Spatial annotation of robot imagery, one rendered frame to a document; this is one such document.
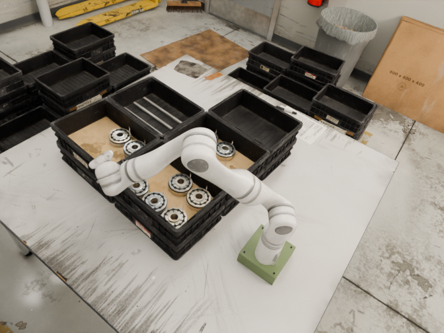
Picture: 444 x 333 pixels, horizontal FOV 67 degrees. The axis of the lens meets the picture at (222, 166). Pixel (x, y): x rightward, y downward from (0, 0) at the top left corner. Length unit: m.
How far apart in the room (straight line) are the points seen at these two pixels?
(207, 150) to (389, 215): 2.21
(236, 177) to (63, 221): 0.89
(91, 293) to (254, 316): 0.61
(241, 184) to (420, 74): 3.17
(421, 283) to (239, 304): 1.58
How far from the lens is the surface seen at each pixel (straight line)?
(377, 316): 2.42
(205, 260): 1.44
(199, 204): 1.39
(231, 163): 1.60
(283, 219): 1.12
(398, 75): 3.96
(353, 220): 1.76
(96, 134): 1.73
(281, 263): 1.42
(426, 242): 2.92
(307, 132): 2.10
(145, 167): 0.96
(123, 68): 3.04
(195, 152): 0.85
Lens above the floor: 1.98
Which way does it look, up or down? 47 degrees down
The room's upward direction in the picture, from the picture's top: 10 degrees clockwise
